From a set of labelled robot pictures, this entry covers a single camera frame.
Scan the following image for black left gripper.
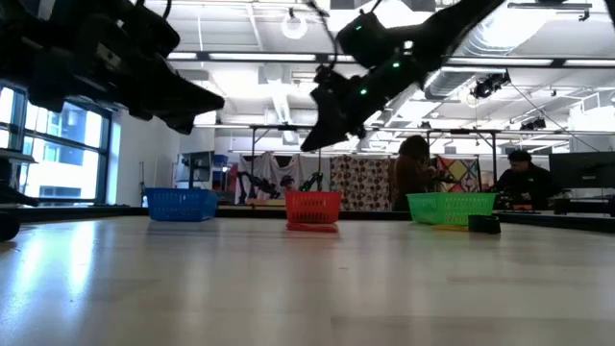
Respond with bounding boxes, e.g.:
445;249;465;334
28;9;226;136

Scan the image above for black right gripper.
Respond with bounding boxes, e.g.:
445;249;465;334
300;12;427;153

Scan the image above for wide black rubber band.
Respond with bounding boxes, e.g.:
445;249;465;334
467;214;502;235

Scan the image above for small monitor on stand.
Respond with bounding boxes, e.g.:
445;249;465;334
178;150;216;189

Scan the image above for brown patterned quilt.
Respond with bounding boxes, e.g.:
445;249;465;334
330;154;398;211

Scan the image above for white cloth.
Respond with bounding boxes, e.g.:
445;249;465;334
234;151;332;206

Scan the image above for red plastic basket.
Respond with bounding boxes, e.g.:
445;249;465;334
283;190;343;226

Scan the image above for ceiling light bar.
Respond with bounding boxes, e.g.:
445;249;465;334
165;50;615;68

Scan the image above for person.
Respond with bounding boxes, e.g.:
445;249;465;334
490;149;561;210
391;135;441;211

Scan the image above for blue plastic basket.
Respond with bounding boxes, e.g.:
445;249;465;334
144;186;220;223

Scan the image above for large window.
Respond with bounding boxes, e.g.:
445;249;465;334
0;85;112;206

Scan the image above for colourful geometric quilt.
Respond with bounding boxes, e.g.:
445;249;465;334
436;155;481;194

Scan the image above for green plastic basket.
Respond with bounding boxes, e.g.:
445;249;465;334
406;191;498;227

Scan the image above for black ceiling spotlights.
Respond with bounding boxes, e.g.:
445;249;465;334
469;70;511;101

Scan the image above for computer monitor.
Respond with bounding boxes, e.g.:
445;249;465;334
549;151;615;191

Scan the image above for black metal rig frame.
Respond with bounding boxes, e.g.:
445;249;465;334
374;127;573;193
191;123;324;193

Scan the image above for white ceiling ring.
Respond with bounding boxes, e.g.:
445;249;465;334
281;12;308;41

